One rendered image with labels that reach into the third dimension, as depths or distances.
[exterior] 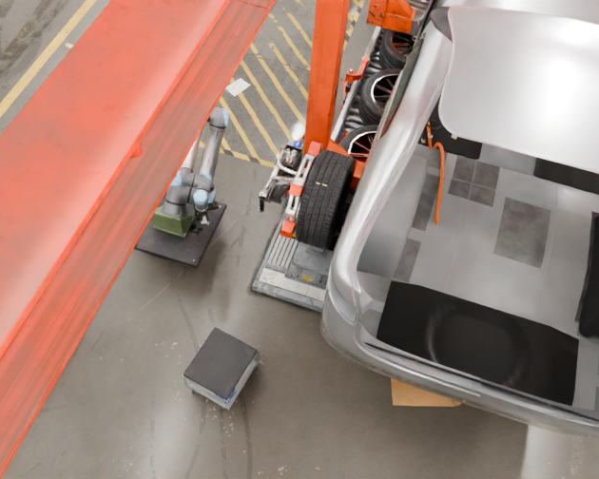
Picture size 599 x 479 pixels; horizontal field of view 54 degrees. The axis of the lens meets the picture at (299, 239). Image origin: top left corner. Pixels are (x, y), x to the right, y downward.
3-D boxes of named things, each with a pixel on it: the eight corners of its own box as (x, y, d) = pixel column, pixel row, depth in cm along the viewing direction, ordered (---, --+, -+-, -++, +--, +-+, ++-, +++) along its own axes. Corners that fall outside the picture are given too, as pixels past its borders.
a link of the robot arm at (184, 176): (194, 98, 413) (174, 178, 382) (212, 102, 415) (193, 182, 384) (193, 107, 423) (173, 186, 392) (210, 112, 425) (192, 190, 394)
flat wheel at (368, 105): (354, 87, 544) (357, 67, 524) (423, 86, 549) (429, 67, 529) (363, 142, 509) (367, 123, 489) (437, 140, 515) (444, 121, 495)
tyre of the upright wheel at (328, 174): (321, 261, 380) (349, 164, 361) (286, 251, 383) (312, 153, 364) (336, 238, 443) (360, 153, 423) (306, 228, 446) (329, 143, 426)
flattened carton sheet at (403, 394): (469, 407, 418) (470, 406, 415) (392, 405, 416) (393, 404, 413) (463, 367, 434) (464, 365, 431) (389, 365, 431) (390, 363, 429)
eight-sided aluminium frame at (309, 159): (292, 245, 414) (296, 201, 368) (283, 243, 415) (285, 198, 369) (316, 188, 442) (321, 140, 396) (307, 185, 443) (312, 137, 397)
